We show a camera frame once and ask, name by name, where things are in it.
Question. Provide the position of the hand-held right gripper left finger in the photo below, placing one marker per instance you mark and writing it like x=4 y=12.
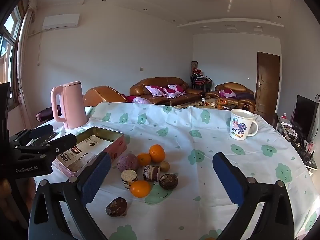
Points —
x=96 y=177

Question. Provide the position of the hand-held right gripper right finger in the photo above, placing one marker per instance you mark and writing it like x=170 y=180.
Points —
x=227 y=177

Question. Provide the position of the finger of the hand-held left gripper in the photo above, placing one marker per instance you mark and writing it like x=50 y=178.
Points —
x=62 y=143
x=37 y=131

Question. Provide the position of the purple round pastry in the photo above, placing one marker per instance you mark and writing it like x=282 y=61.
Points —
x=127 y=162

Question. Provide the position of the dark brown domed pastry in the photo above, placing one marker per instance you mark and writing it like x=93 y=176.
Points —
x=116 y=206

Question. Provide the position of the pink tin box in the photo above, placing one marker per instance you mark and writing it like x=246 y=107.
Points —
x=100 y=140

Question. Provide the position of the oval orange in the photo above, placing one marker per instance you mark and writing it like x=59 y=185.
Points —
x=140 y=188

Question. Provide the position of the small orange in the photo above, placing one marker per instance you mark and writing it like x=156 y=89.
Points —
x=144 y=159

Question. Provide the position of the brown cylinder cake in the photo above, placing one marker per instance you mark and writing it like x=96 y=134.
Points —
x=151 y=172

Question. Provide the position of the dark marbled round pastry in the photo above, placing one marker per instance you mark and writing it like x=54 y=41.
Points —
x=168 y=181

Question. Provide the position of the large orange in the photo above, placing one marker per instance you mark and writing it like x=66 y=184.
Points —
x=157 y=153

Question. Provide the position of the dark purple stool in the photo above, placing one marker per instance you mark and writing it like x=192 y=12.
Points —
x=47 y=112

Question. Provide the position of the pink electric kettle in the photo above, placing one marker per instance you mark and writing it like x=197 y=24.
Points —
x=72 y=105

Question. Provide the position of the white cartoon mug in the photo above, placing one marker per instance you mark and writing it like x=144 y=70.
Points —
x=240 y=127

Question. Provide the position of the brown leather armchair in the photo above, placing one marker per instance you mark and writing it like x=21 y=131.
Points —
x=102 y=95
x=237 y=87

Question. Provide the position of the small tan round fruit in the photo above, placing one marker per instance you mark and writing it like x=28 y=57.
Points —
x=165 y=165

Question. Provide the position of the white green cloud tablecloth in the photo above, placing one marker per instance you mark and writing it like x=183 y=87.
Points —
x=187 y=120

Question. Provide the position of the cluttered coffee table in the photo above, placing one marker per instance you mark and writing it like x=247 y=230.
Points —
x=215 y=103

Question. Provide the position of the pale pink curtain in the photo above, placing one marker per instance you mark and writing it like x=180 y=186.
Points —
x=25 y=55

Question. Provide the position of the cluttered television stand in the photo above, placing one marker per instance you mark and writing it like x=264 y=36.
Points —
x=297 y=142

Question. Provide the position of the purple blanket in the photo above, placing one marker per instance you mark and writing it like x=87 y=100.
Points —
x=244 y=96

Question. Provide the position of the white magenta floral pillow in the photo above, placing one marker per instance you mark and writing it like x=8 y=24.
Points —
x=227 y=93
x=153 y=90
x=175 y=90

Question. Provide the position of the pale pink pillow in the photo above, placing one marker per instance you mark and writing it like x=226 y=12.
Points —
x=141 y=100

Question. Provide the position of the window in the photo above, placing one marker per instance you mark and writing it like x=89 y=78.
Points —
x=7 y=42

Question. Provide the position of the black flat television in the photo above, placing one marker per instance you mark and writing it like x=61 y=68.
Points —
x=303 y=116

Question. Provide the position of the stacked black chairs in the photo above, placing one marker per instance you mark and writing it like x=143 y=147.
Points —
x=201 y=82

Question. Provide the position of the brown wooden door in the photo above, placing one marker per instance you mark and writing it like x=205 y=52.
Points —
x=267 y=80

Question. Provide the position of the long brown leather sofa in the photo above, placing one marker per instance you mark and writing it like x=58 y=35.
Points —
x=160 y=82

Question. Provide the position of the tall patterned vase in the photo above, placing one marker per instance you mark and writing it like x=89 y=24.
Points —
x=194 y=67

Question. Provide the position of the white wall air conditioner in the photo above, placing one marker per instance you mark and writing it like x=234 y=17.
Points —
x=61 y=21

